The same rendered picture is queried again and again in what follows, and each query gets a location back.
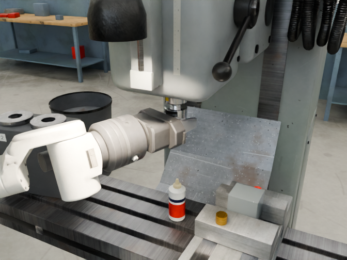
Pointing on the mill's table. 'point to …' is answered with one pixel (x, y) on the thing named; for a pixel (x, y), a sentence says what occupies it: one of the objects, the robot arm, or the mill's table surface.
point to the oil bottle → (177, 201)
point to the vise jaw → (237, 232)
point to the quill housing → (185, 49)
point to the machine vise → (205, 254)
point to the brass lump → (221, 218)
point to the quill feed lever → (248, 14)
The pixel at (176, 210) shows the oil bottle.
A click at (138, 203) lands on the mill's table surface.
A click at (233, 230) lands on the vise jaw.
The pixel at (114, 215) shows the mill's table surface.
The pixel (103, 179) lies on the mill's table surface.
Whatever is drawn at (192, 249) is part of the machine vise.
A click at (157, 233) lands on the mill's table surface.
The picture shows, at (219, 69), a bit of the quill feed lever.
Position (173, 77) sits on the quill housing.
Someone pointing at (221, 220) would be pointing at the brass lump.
